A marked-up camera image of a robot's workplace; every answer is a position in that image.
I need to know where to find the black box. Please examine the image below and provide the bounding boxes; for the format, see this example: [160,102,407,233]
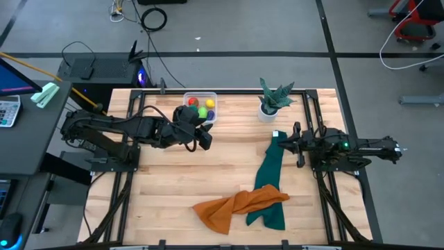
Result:
[137,0,188,5]

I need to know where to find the black computer mouse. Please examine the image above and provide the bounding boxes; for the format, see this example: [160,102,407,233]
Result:
[0,212,24,250]

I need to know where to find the orange cloth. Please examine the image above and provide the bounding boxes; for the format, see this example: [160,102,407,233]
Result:
[192,184,291,236]

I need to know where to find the white cable bundle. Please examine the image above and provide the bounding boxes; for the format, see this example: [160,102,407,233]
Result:
[110,0,126,24]

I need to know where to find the red frame chair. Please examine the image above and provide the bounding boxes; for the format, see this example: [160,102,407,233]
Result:
[388,0,444,43]

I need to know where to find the coiled black cable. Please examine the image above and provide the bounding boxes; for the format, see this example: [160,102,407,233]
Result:
[140,7,168,33]

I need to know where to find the black keyboard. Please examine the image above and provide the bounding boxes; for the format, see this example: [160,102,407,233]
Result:
[0,179,15,219]

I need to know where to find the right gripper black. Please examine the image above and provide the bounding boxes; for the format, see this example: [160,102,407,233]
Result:
[277,121,310,169]

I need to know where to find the clear plastic tupperware container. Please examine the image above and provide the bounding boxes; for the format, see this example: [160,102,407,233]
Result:
[182,91,219,125]

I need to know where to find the grey metal stand leg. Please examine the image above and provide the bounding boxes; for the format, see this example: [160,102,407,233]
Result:
[367,8,393,18]
[398,93,444,106]

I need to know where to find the computer monitor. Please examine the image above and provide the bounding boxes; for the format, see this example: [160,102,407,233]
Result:
[0,57,43,97]

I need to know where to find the grey desk calculator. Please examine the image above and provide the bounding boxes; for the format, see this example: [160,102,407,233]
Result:
[0,95,22,128]

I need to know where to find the mint green stapler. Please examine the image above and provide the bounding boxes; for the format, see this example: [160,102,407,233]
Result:
[30,82,60,109]

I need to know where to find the small black device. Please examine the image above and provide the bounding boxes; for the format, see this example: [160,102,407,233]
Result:
[79,57,95,81]

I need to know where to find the yellow rod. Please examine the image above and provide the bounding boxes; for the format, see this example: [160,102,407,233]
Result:
[0,51,107,115]

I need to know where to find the long white cable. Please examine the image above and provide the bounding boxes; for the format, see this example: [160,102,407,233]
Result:
[379,0,444,70]

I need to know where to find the black computer tower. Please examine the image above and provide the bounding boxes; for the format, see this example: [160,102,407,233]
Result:
[56,51,148,105]

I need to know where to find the black metal table frame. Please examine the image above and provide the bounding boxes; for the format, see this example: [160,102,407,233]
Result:
[81,88,375,250]

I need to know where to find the black side desk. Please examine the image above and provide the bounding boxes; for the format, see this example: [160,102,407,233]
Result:
[0,80,73,250]

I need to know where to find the succulent plant in white pot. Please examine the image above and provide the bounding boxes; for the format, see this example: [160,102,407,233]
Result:
[257,77,296,124]

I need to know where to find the black wifi antenna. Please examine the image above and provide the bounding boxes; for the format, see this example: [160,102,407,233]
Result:
[128,40,148,64]

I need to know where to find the dark green cloth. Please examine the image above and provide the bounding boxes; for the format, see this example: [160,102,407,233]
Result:
[246,130,289,231]

